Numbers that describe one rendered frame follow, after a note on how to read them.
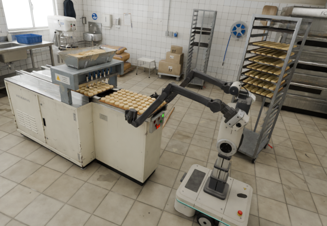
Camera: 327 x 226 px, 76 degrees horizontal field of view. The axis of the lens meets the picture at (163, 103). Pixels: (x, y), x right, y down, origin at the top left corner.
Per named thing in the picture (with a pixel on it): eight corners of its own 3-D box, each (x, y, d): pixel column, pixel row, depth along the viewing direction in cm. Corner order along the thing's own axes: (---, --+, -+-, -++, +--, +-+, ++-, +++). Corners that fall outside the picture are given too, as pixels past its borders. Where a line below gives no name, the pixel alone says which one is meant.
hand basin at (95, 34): (112, 52, 646) (112, 14, 600) (105, 54, 613) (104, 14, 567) (85, 47, 672) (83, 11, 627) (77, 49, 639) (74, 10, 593)
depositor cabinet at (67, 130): (17, 135, 290) (3, 78, 255) (63, 116, 348) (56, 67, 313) (83, 173, 238) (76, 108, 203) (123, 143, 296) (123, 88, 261)
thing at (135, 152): (95, 164, 254) (90, 96, 216) (114, 149, 282) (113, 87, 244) (142, 189, 225) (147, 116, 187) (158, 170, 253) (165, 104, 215)
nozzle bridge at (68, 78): (54, 99, 216) (49, 67, 202) (103, 81, 275) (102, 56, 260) (76, 108, 203) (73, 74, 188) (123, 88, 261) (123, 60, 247)
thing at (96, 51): (59, 59, 205) (58, 53, 203) (99, 52, 249) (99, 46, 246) (78, 64, 195) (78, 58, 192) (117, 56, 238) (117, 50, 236)
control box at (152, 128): (148, 132, 200) (149, 119, 194) (160, 122, 220) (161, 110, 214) (151, 133, 199) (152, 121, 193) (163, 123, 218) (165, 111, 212)
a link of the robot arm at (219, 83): (187, 68, 193) (192, 65, 201) (184, 80, 201) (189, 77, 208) (233, 87, 178) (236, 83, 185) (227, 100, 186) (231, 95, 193)
